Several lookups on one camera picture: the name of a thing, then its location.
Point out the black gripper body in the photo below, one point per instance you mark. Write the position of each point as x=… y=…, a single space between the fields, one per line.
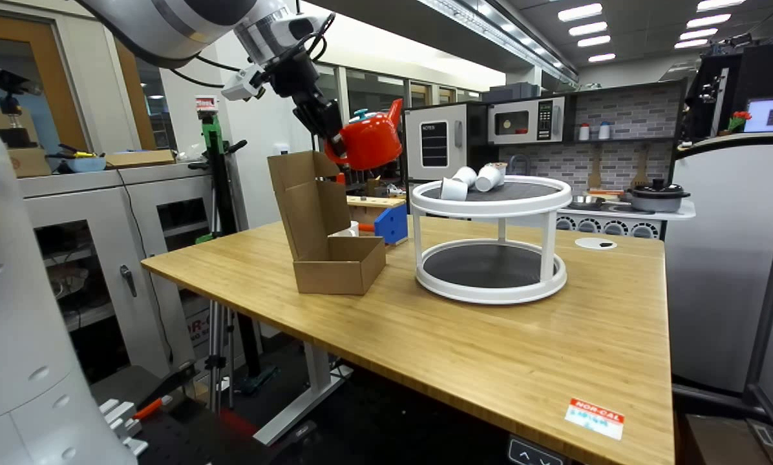
x=297 y=77

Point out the black toy pot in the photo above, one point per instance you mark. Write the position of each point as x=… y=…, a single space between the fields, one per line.
x=659 y=196

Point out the toy play kitchen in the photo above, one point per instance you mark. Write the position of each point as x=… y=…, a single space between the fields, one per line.
x=625 y=137

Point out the blue wooden toy workbench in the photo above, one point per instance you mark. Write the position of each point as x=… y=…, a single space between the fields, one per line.
x=387 y=222

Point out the red white table sticker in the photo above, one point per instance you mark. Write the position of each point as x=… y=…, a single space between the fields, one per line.
x=596 y=418

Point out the white two-tier round stand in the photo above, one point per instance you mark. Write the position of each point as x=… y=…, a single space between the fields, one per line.
x=514 y=261

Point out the grey storage cabinet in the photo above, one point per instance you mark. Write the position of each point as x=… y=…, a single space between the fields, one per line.
x=94 y=232

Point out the brown cardboard box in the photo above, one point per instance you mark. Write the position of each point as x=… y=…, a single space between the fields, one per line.
x=313 y=212

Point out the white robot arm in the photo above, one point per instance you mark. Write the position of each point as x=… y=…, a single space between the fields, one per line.
x=47 y=411

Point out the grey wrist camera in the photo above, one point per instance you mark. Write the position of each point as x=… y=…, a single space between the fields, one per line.
x=242 y=89

